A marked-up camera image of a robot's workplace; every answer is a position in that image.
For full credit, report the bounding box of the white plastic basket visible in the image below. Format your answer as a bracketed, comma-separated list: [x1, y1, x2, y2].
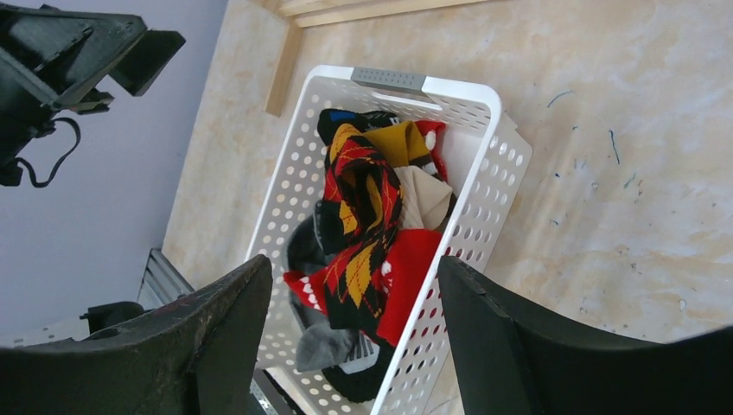
[247, 65, 532, 414]

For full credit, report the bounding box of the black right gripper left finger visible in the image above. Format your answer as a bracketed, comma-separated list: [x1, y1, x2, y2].
[0, 254, 274, 415]

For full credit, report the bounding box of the red white patterned sock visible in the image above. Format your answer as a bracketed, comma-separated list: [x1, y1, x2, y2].
[284, 229, 442, 348]

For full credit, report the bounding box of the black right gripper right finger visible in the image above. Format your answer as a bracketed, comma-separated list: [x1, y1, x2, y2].
[437, 256, 732, 414]

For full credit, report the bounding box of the argyle red yellow sock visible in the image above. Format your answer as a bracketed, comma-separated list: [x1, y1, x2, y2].
[323, 123, 404, 336]

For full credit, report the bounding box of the mustard striped sock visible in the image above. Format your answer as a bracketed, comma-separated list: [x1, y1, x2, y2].
[364, 121, 434, 169]

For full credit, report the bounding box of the beige brown sock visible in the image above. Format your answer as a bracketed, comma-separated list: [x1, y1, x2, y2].
[394, 166, 453, 230]

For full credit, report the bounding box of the wooden rack frame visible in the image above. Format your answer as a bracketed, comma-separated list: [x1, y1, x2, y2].
[253, 1, 511, 118]

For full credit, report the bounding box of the red character sock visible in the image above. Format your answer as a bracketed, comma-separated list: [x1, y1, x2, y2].
[415, 119, 447, 182]

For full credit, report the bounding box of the grey sock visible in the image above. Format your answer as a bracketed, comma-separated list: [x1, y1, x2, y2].
[284, 216, 360, 372]

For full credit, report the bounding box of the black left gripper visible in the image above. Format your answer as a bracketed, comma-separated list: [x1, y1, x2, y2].
[1, 3, 186, 188]

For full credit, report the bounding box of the black blue sock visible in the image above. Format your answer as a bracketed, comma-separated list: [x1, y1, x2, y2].
[317, 108, 401, 146]

